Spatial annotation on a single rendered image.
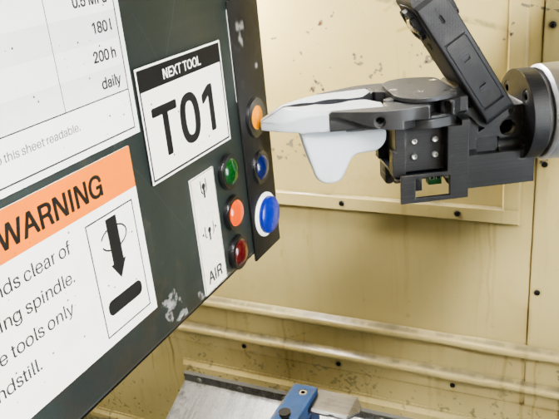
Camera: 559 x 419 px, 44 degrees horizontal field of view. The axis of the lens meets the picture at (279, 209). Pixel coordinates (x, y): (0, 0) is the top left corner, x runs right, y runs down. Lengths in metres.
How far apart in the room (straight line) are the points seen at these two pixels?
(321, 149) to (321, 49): 0.76
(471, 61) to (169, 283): 0.27
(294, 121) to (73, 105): 0.20
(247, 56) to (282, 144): 0.83
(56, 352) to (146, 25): 0.19
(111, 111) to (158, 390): 1.52
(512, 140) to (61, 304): 0.36
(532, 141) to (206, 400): 1.30
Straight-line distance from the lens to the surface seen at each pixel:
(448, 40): 0.52
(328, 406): 1.04
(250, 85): 0.52
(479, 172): 0.56
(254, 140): 0.53
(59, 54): 0.36
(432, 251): 1.33
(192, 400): 1.74
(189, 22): 0.45
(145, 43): 0.41
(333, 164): 0.52
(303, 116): 0.51
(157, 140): 0.42
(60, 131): 0.36
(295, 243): 1.42
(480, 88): 0.53
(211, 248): 0.48
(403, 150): 0.53
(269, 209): 0.54
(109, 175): 0.39
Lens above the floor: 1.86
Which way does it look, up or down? 22 degrees down
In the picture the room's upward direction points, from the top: 5 degrees counter-clockwise
